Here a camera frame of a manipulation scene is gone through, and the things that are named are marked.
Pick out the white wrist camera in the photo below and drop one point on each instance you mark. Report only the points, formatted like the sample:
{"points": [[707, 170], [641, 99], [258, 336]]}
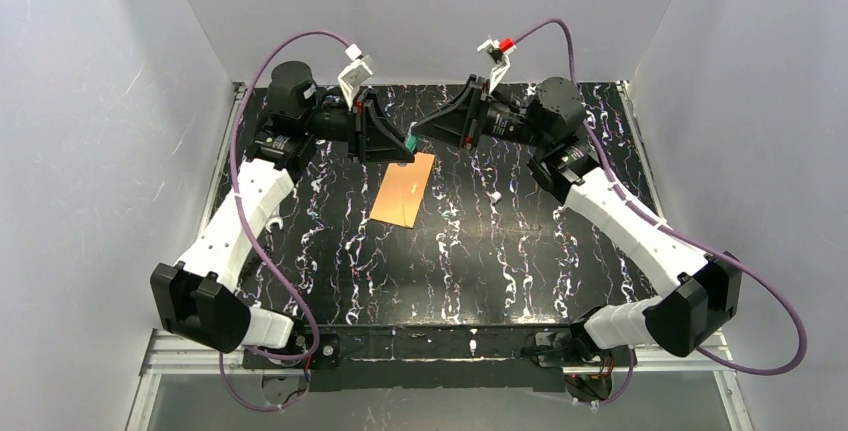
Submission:
{"points": [[357, 72], [497, 52]]}

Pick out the brown paper envelope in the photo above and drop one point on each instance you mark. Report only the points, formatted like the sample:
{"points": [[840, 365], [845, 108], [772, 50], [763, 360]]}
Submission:
{"points": [[402, 191]]}

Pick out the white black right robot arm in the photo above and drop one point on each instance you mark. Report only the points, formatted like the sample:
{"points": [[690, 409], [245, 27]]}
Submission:
{"points": [[696, 291]]}

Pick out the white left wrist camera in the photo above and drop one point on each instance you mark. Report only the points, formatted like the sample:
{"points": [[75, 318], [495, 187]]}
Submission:
{"points": [[357, 72]]}

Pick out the green white glue stick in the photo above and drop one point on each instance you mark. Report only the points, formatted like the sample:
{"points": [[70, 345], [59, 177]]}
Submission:
{"points": [[411, 143]]}

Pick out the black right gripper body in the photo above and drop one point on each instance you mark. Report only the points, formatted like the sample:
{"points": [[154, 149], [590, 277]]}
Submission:
{"points": [[474, 113]]}

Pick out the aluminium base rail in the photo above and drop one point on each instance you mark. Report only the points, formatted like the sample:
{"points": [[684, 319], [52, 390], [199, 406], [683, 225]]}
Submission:
{"points": [[348, 345]]}

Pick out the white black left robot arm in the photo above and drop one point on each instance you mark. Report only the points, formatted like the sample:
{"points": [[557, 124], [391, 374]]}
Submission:
{"points": [[196, 296]]}

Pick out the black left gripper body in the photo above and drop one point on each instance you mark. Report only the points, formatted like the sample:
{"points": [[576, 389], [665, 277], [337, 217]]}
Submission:
{"points": [[360, 127]]}

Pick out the silver open-end wrench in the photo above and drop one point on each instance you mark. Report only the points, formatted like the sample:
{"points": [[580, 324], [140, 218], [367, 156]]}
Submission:
{"points": [[274, 222]]}

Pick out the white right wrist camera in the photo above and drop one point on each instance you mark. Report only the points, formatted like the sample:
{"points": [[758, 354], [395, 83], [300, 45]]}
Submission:
{"points": [[497, 52]]}

